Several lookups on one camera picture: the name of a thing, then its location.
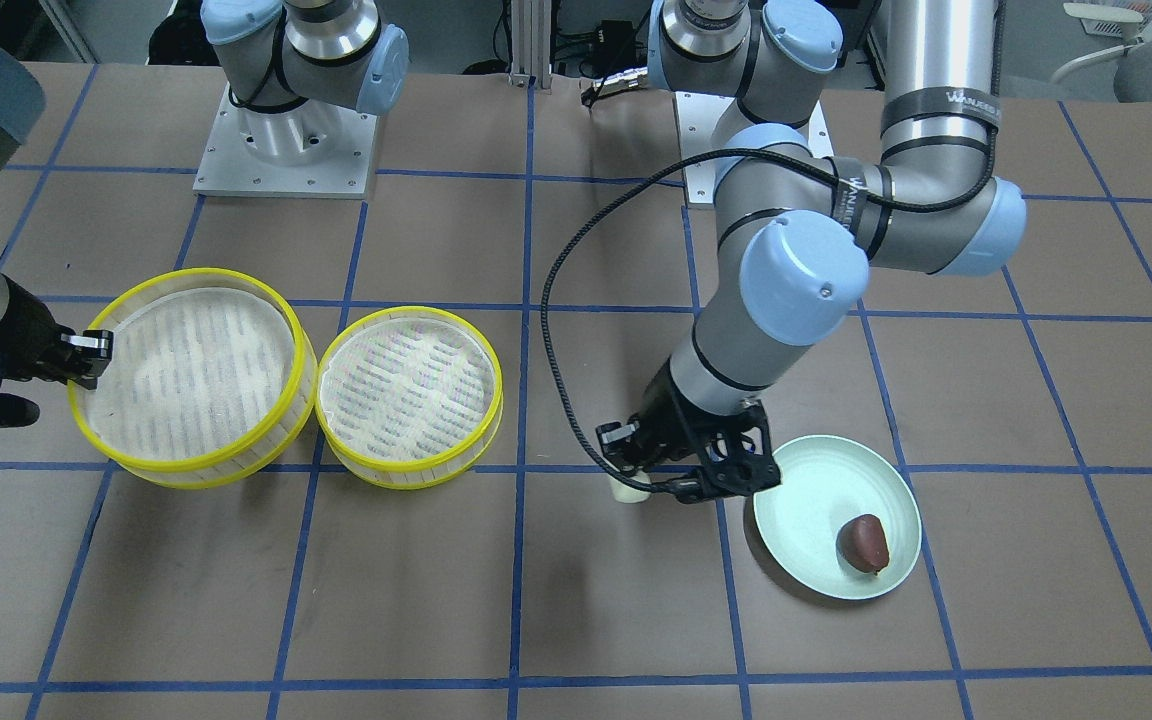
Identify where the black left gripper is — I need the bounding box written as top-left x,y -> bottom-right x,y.
594,386 -> 736,483

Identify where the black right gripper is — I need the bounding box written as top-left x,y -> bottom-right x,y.
0,285 -> 115,391

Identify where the yellow bamboo steamer basket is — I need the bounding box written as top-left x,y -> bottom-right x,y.
314,306 -> 505,488
68,268 -> 319,488

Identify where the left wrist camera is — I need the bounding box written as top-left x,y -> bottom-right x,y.
666,400 -> 782,503

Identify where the white bun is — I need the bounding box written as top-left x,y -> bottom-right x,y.
609,473 -> 652,503

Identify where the brown bun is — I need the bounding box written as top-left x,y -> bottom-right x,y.
835,511 -> 890,575

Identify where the aluminium frame post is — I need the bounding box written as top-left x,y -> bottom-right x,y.
506,0 -> 556,94

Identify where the light green plate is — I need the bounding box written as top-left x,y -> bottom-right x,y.
753,435 -> 923,601

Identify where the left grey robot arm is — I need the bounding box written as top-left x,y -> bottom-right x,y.
581,1 -> 1026,502

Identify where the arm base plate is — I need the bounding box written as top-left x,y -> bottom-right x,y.
674,90 -> 835,209
194,90 -> 384,200

